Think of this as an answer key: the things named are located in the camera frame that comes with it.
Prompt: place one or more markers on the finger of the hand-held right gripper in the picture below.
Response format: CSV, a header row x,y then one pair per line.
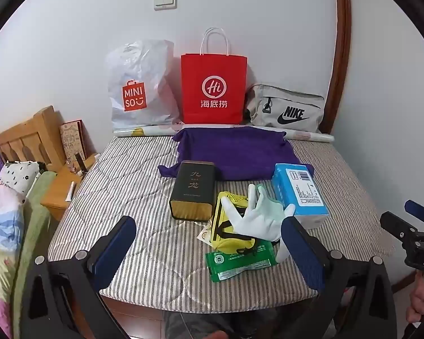
x,y
395,226
422,212

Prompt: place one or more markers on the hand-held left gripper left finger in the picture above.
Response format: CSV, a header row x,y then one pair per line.
x,y
115,250

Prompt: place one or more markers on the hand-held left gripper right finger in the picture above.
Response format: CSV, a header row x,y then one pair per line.
x,y
302,254

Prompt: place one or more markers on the white fabric glove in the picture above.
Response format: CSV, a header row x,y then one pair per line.
x,y
258,224

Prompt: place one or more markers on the pale green glove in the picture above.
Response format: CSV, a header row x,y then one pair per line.
x,y
265,201

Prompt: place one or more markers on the green wet wipes packet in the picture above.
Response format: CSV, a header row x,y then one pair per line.
x,y
233,265

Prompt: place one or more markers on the sticker card packet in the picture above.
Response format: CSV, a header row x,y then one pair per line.
x,y
205,235

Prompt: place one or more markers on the yellow mesh pouch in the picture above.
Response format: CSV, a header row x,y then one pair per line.
x,y
221,212

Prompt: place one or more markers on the person's right hand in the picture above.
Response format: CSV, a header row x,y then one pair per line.
x,y
418,303

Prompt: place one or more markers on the striped quilted mattress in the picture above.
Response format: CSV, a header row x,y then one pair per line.
x,y
134,190

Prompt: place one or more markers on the blue cardboard box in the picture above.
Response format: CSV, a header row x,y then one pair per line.
x,y
304,190

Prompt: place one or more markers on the white tube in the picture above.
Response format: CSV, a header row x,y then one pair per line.
x,y
71,191

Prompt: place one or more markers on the wooden nightstand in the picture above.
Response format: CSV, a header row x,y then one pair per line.
x,y
56,190

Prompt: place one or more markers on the small dark bottle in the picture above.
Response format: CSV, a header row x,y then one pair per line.
x,y
80,164

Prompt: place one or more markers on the dark green tin box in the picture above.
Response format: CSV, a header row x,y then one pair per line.
x,y
192,183

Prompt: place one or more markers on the person's leg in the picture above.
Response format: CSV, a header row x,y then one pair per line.
x,y
190,325

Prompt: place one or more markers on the brown patterned book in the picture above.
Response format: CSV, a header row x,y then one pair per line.
x,y
70,141

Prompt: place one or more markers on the white dotted pillow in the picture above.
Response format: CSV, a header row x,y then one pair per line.
x,y
17,176

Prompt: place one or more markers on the patterned paper roll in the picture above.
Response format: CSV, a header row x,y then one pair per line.
x,y
145,131

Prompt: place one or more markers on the purple cloth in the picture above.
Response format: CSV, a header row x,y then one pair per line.
x,y
233,152

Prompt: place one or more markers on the wooden headboard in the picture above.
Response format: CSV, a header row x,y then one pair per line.
x,y
28,130

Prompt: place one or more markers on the grey sling bag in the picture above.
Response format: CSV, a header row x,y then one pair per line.
x,y
289,100

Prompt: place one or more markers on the white plastic shopping bag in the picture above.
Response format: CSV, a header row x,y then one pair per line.
x,y
141,74

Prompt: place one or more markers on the red paper bag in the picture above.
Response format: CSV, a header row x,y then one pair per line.
x,y
198,70

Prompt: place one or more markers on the wooden door frame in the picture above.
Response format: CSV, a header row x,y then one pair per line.
x,y
341,42

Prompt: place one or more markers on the white light switch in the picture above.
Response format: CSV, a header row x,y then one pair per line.
x,y
164,0

